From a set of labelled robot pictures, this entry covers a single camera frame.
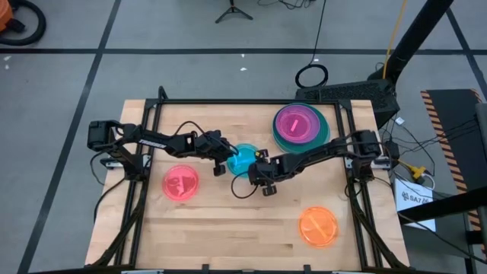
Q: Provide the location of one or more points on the black slanted beam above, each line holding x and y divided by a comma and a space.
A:
441, 205

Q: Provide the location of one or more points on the white paper sign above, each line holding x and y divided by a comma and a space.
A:
407, 186

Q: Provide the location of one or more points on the large teal plastic plate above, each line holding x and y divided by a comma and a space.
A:
325, 131

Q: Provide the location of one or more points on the black tripod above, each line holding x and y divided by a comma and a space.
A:
233, 8

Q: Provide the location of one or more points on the small translucent orange plate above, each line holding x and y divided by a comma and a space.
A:
319, 228

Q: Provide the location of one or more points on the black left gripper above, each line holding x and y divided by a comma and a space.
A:
209, 146

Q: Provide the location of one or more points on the small white tag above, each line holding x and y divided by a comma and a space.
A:
400, 121

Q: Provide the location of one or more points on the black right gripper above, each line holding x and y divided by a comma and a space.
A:
266, 171

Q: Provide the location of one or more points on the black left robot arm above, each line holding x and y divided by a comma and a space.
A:
152, 140

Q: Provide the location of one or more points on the large purple plastic plate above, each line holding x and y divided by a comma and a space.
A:
313, 137

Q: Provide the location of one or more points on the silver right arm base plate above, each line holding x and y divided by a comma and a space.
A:
384, 164

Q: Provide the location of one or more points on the black mat hazard stripes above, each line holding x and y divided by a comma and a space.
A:
452, 114

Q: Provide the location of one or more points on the black stand post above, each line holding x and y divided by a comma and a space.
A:
414, 38

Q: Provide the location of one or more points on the black metal table frame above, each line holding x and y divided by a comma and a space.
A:
228, 101

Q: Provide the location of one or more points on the cyan bowl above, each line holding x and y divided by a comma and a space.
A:
239, 161

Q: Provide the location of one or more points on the grey vertical post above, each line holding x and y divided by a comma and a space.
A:
482, 125

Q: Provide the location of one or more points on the orange vacuum cleaner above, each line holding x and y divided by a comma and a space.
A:
4, 15

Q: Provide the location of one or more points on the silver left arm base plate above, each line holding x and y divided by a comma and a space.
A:
110, 163

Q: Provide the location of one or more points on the yellow tag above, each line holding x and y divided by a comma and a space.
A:
260, 154

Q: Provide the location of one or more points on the black power adapter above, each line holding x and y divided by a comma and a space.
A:
392, 149

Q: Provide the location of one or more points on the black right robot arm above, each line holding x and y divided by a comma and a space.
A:
323, 150

